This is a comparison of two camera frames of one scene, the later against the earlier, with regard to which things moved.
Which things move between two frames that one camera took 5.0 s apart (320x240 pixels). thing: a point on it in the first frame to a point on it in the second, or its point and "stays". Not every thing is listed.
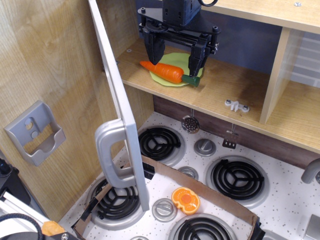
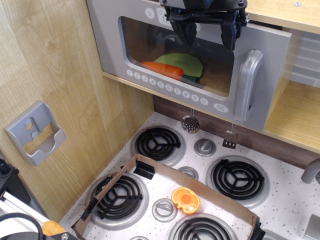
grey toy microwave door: x=125 y=129 to x=135 y=40
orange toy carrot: x=169 y=73 stays
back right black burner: x=242 y=177 stays
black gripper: x=181 y=20 to x=180 y=10
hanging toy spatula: x=230 y=138 stays
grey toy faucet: x=311 y=171 stays
